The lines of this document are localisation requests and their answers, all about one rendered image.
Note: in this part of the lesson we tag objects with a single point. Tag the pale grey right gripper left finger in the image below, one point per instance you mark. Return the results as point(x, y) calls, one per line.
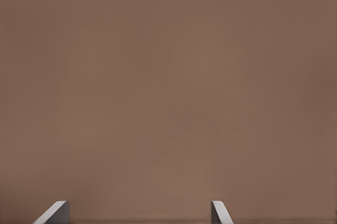
point(56, 214)

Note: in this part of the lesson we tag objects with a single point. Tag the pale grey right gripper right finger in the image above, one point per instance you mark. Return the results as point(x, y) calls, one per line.
point(219, 214)

